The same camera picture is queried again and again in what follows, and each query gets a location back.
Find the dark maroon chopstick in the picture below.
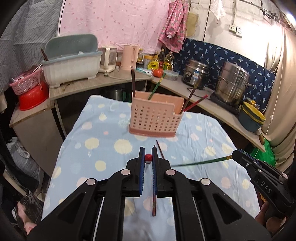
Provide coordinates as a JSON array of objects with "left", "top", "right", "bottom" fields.
[{"left": 156, "top": 140, "right": 165, "bottom": 160}]

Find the dark green chopstick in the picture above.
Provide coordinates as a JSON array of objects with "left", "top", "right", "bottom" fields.
[{"left": 171, "top": 155, "right": 232, "bottom": 167}]

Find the brown maroon chopstick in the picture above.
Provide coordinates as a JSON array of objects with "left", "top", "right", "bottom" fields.
[{"left": 179, "top": 83, "right": 199, "bottom": 114}]

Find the dark red chopstick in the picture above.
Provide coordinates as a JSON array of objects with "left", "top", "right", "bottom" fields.
[{"left": 131, "top": 68, "right": 135, "bottom": 97}]

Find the light blue patterned tablecloth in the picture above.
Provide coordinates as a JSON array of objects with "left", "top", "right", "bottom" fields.
[{"left": 41, "top": 94, "right": 261, "bottom": 241}]

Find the pink perforated utensil holder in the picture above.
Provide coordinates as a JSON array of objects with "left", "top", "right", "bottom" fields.
[{"left": 128, "top": 91, "right": 184, "bottom": 138}]

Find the yellow green bowl stack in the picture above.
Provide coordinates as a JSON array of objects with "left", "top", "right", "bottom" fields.
[{"left": 237, "top": 101, "right": 266, "bottom": 133}]

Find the black induction cooktop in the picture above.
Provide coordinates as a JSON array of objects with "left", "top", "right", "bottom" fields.
[{"left": 210, "top": 93, "right": 239, "bottom": 115}]

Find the clear food container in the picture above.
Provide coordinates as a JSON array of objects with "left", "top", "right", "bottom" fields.
[{"left": 164, "top": 70, "right": 179, "bottom": 81}]

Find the red tomato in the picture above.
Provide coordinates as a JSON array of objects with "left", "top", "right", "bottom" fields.
[{"left": 152, "top": 68, "right": 164, "bottom": 78}]

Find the steel steamer pot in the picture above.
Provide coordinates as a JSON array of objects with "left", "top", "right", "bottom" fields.
[{"left": 214, "top": 62, "right": 254, "bottom": 106}]

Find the steel rice cooker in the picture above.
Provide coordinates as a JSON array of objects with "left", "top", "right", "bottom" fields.
[{"left": 182, "top": 59, "right": 210, "bottom": 89}]

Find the cooking oil bottle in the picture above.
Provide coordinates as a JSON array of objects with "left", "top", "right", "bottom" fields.
[{"left": 163, "top": 51, "right": 174, "bottom": 70}]

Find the white small appliance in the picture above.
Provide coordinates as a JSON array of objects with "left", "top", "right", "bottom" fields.
[{"left": 98, "top": 46, "right": 117, "bottom": 73}]

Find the pink electric kettle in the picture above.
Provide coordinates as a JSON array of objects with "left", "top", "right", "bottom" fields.
[{"left": 120, "top": 45, "right": 139, "bottom": 71}]

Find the red plastic basin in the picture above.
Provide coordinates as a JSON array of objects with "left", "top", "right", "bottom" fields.
[{"left": 18, "top": 81, "right": 49, "bottom": 111}]

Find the white dish drainer tub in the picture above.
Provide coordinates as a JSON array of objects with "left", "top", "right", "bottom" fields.
[{"left": 42, "top": 34, "right": 102, "bottom": 87}]

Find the pink plastic basket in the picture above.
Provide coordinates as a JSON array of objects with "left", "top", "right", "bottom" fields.
[{"left": 10, "top": 68, "right": 43, "bottom": 95}]

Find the pink floral garment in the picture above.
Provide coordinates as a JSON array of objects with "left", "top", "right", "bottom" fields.
[{"left": 158, "top": 0, "right": 189, "bottom": 53}]

